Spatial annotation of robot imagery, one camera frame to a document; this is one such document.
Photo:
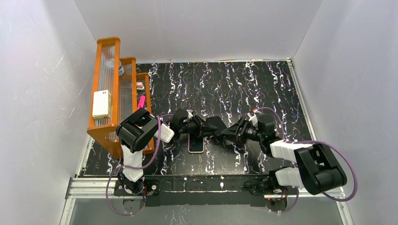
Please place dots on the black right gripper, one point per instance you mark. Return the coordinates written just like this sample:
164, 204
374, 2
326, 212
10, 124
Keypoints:
243, 128

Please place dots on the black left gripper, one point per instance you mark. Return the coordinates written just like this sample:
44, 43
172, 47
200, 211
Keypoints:
198, 127

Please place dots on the purple-edged smartphone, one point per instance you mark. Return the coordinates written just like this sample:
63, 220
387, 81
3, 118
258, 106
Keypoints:
196, 145

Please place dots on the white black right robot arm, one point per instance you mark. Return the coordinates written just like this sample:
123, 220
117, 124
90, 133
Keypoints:
317, 168

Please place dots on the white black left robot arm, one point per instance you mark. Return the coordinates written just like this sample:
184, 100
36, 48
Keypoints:
140, 127

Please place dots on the pink tool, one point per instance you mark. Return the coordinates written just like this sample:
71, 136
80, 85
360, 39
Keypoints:
141, 102

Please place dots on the orange wooden shelf rack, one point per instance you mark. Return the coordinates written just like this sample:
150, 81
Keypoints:
117, 91

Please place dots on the white blue patterned cup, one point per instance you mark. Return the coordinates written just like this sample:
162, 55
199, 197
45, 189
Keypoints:
120, 69

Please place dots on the white box with red label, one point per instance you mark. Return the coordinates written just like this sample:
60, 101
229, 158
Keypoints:
101, 107

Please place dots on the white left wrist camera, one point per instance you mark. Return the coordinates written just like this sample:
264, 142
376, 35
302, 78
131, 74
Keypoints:
190, 113

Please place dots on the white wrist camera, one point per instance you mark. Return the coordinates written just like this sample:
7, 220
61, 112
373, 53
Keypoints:
252, 118
190, 113

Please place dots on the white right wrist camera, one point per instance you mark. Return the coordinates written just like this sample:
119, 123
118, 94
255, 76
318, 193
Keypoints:
252, 118

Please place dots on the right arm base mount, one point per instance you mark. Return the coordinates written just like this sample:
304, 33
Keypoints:
279, 199

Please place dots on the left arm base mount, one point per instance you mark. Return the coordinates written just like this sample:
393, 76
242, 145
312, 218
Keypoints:
134, 194

